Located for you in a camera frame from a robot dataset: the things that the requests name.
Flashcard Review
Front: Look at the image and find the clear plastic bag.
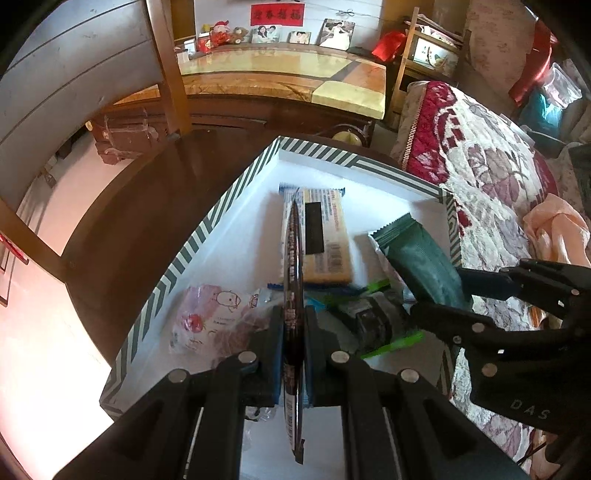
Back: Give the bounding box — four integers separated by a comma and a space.
545, 62, 583, 109

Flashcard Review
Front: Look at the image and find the white printed storage box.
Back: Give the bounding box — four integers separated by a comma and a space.
413, 37, 458, 77

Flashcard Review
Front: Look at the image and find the pink snack packet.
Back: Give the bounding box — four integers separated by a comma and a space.
168, 284, 278, 365

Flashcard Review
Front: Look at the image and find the peach cloth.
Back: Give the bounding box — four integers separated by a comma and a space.
522, 194, 591, 269

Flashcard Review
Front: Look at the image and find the red paper sign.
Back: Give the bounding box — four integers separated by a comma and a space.
250, 4, 305, 27

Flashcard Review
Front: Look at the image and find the floral red white blanket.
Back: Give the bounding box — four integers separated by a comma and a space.
390, 80, 591, 480

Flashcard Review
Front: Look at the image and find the red bag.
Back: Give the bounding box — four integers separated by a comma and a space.
372, 31, 404, 63

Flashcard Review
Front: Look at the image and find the dark green snack packet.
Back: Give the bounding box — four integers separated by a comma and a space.
368, 213, 474, 308

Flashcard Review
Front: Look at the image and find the dark wooden chair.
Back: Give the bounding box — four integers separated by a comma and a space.
0, 0, 192, 278

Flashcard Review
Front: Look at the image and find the red-trimmed frame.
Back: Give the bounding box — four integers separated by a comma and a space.
0, 233, 29, 306

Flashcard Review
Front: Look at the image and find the wooden shelf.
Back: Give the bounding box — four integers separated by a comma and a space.
392, 7, 472, 116

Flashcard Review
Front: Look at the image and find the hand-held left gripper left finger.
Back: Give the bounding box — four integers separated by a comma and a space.
55, 305, 284, 480

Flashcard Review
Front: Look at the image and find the green black snack packet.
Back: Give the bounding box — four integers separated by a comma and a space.
323, 277, 426, 361

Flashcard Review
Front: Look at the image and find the white striped cardboard box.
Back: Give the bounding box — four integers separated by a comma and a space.
99, 135, 462, 480

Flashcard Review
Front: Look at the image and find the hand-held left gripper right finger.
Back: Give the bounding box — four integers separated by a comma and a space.
304, 305, 532, 480

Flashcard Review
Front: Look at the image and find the marble-topped wooden cabinet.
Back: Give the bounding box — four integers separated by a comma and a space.
90, 44, 389, 144

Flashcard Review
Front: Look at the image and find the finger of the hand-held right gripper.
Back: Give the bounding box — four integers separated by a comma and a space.
409, 302, 570, 377
455, 258, 591, 320

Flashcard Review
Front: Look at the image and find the plush doll red hat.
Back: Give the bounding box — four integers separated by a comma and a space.
210, 21, 232, 47

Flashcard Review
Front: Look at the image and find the teal bag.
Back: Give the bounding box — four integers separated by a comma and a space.
519, 90, 564, 134

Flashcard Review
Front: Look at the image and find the cream yellow snack packet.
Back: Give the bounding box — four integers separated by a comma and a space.
278, 182, 365, 296

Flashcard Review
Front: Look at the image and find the large wedding photo frame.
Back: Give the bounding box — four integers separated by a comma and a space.
320, 18, 356, 51

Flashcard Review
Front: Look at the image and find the taped brown cardboard box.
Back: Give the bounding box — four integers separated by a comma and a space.
90, 108, 162, 164

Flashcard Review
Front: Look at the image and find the red hanging cloth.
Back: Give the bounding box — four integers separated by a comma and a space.
508, 21, 559, 109

